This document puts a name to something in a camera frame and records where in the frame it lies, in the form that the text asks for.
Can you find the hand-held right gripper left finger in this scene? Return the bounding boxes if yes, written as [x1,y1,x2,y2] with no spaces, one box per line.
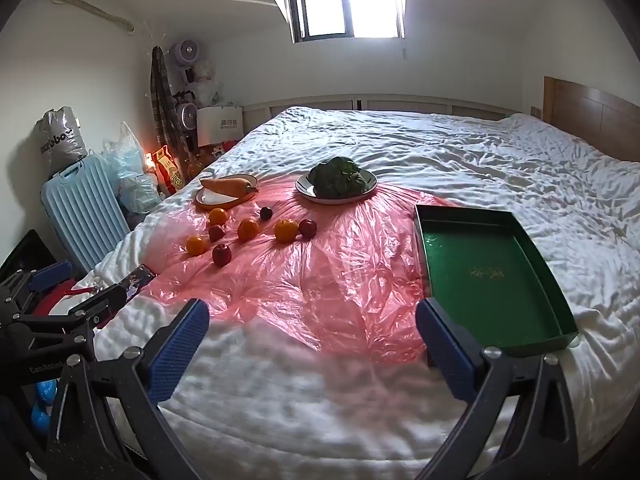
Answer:
[45,298,211,480]

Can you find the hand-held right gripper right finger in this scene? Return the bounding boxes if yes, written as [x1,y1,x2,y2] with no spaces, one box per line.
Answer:
[415,298,582,480]

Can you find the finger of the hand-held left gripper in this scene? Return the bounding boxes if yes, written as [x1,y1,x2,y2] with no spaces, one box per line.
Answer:
[10,282,127,347]
[0,260,77,316]

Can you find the green rectangular tray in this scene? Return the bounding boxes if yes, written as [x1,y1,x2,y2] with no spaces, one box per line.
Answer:
[414,204,580,358]

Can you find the red cloth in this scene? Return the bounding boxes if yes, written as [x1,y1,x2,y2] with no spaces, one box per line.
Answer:
[32,282,96,317]

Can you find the black case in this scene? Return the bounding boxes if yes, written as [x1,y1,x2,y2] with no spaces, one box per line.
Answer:
[0,230,57,281]

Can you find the dark printed packet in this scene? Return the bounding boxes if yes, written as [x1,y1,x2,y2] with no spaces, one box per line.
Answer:
[122,264,156,301]

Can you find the blue plastic object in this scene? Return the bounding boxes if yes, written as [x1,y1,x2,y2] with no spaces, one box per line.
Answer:
[30,379,58,433]

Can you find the light blue suitcase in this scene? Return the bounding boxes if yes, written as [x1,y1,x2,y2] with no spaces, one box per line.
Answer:
[41,154,132,273]

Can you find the clear plastic bags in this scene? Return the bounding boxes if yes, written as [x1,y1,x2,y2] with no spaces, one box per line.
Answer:
[102,121,162,213]

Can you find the grey printed bag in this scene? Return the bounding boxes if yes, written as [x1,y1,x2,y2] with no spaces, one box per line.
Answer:
[34,106,88,179]

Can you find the red plastic sheet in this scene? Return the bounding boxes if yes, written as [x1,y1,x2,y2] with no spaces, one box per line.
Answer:
[150,175,451,367]

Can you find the orange rimmed plate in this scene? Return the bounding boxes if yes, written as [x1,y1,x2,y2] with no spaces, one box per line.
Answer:
[195,180,253,211]

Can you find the red orange snack bag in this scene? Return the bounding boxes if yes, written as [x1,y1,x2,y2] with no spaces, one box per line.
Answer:
[152,146,185,196]

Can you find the carrot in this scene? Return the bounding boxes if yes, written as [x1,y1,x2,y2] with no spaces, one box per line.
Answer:
[199,174,260,196]

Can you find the white bed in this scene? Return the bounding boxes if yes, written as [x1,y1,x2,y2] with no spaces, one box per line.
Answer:
[75,105,640,480]

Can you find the white round plate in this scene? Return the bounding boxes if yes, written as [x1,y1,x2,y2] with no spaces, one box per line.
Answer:
[295,167,378,205]

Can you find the plaid scarf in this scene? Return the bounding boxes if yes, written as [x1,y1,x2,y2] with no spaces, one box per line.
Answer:
[150,46,177,148]

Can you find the dark green leafy vegetable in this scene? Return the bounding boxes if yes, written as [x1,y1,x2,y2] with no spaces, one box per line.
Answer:
[307,156,365,197]

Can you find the small white fan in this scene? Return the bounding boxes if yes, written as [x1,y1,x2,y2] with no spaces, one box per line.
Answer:
[170,40,201,68]
[175,102,199,133]

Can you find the white paper bag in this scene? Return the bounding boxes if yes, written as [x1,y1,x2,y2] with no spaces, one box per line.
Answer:
[196,104,244,147]

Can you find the white plastic bag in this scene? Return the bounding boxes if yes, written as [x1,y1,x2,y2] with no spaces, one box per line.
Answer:
[192,60,223,106]

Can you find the white panelled ledge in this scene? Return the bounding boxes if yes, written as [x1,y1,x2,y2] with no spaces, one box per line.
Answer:
[243,95,521,122]

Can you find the wooden headboard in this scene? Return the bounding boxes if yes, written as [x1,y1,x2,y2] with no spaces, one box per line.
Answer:
[543,76,640,163]

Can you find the beige wall strip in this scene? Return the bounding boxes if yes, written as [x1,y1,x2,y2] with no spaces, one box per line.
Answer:
[45,0,135,32]

